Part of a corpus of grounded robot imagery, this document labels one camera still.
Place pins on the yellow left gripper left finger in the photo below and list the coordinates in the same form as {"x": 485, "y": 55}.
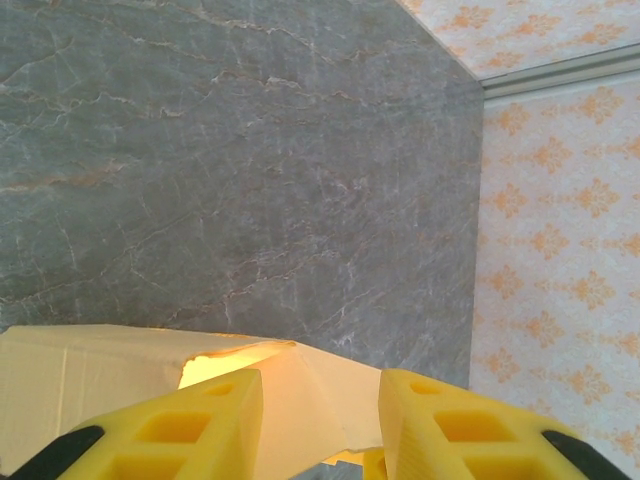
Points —
{"x": 200, "y": 430}

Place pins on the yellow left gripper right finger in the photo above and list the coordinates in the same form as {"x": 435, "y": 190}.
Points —
{"x": 420, "y": 440}

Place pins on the aluminium frame post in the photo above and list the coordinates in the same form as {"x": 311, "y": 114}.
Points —
{"x": 560, "y": 70}

